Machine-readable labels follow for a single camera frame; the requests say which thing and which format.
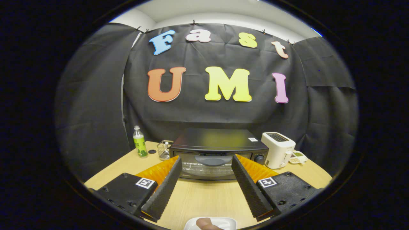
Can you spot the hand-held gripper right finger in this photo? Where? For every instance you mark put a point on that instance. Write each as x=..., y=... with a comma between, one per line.
x=250, y=191

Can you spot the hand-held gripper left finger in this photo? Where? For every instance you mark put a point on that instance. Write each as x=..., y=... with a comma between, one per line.
x=164, y=191

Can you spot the black toaster oven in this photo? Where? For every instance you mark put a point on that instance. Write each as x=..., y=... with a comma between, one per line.
x=217, y=139

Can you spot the white bread toaster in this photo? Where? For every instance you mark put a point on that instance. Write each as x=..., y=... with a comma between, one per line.
x=276, y=153

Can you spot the white rectangular plate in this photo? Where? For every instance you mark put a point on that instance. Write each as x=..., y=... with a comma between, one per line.
x=228, y=222

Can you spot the green label plastic bottle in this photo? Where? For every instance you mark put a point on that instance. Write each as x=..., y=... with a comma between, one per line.
x=140, y=145

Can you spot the white divided snack dish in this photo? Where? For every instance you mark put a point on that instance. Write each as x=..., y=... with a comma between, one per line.
x=298, y=157

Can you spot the black backdrop cloth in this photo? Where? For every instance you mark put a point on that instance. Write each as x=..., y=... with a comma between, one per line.
x=223, y=115

